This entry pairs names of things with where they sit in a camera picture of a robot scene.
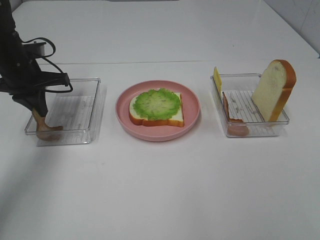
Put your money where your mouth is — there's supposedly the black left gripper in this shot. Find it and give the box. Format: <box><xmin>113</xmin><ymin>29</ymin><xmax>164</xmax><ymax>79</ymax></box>
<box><xmin>0</xmin><ymin>42</ymin><xmax>71</xmax><ymax>117</ymax></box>

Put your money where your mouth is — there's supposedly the green lettuce leaf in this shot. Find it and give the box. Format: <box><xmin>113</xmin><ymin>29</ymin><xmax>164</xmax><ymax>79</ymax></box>
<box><xmin>129</xmin><ymin>88</ymin><xmax>182</xmax><ymax>121</ymax></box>

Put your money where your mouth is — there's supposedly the bread slice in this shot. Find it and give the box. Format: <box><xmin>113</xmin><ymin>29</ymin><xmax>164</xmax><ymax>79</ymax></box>
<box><xmin>128</xmin><ymin>104</ymin><xmax>185</xmax><ymax>127</ymax></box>
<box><xmin>251</xmin><ymin>59</ymin><xmax>297</xmax><ymax>122</ymax></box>

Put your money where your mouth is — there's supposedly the yellow cheese slice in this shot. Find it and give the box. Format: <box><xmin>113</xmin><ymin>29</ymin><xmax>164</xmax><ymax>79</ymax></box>
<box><xmin>213</xmin><ymin>66</ymin><xmax>222</xmax><ymax>98</ymax></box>

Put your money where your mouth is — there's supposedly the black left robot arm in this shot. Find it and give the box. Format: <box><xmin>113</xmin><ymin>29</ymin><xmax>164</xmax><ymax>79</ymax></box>
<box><xmin>0</xmin><ymin>0</ymin><xmax>71</xmax><ymax>118</ymax></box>

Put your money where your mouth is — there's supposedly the clear left plastic tray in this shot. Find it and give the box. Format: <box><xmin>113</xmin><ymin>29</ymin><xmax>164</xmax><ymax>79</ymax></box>
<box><xmin>24</xmin><ymin>78</ymin><xmax>106</xmax><ymax>146</ymax></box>

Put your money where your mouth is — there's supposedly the clear plastic tray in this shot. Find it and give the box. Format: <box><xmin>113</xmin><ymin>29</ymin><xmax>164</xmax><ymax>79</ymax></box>
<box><xmin>210</xmin><ymin>73</ymin><xmax>290</xmax><ymax>138</ymax></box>
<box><xmin>24</xmin><ymin>78</ymin><xmax>106</xmax><ymax>146</ymax></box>

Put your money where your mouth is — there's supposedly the pink round plate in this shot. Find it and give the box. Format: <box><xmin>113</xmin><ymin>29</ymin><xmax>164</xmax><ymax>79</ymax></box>
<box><xmin>115</xmin><ymin>80</ymin><xmax>201</xmax><ymax>142</ymax></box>

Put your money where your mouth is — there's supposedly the clear right plastic tray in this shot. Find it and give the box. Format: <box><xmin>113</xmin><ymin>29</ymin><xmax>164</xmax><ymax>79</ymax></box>
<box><xmin>210</xmin><ymin>73</ymin><xmax>290</xmax><ymax>138</ymax></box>

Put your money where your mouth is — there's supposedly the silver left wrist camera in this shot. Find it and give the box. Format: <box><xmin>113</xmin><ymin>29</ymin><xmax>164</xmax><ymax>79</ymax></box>
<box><xmin>23</xmin><ymin>42</ymin><xmax>46</xmax><ymax>59</ymax></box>

